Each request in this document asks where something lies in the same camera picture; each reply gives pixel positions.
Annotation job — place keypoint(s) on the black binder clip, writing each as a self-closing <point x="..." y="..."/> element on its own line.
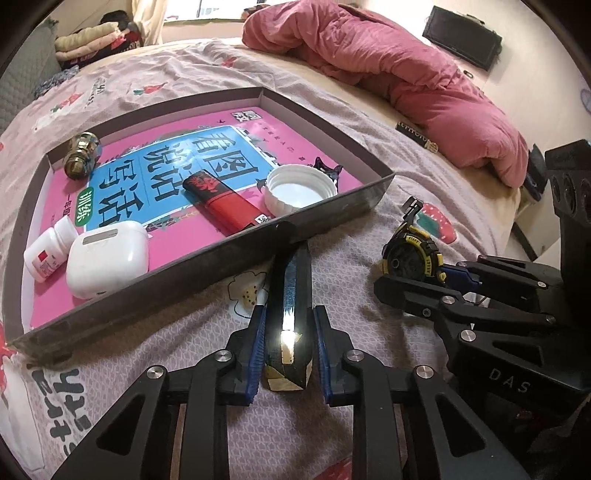
<point x="330" y="173"/>

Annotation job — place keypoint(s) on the grey quilted headboard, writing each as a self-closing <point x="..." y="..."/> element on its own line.
<point x="18" y="87"/>

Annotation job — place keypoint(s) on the strawberry print blanket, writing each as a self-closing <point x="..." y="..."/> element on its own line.
<point x="341" y="277"/>

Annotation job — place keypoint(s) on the red lighter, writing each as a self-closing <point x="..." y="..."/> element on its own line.
<point x="221" y="203"/>

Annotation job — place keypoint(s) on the pink and blue book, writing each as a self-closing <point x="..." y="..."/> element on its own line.
<point x="161" y="180"/>

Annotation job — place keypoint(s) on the black glossy faceted bar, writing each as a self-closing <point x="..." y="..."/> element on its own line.
<point x="288" y="295"/>

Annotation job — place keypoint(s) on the cream curtain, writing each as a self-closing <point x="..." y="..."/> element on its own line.
<point x="147" y="18"/>

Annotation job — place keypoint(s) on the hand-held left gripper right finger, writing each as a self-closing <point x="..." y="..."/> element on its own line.
<point x="324" y="355"/>

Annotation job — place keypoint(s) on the window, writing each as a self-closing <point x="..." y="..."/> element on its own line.
<point x="207" y="7"/>

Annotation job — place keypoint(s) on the white pill bottle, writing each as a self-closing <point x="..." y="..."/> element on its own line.
<point x="46" y="256"/>

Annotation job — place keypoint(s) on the stack of folded clothes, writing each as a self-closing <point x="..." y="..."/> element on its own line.
<point x="87" y="39"/>

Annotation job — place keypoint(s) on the black and gold lipstick tube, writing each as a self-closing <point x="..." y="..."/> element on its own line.
<point x="413" y="134"/>

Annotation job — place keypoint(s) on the white earbuds case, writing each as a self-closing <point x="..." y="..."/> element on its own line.
<point x="106" y="263"/>

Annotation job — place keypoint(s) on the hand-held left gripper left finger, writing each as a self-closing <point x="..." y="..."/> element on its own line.
<point x="255" y="355"/>

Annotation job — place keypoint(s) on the pink quilt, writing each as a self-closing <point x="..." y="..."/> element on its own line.
<point x="392" y="60"/>

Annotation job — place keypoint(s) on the black wall television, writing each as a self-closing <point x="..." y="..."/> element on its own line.
<point x="461" y="37"/>

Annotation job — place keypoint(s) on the gold metal knob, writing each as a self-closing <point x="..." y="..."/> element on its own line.
<point x="81" y="157"/>

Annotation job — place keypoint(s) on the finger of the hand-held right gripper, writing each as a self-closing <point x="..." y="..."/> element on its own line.
<point x="461" y="274"/>
<point x="415" y="297"/>

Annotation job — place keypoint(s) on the white plastic jar lid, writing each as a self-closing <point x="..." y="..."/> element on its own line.
<point x="295" y="191"/>

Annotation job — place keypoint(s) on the blue patterned cloth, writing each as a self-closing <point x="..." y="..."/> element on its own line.
<point x="55" y="81"/>

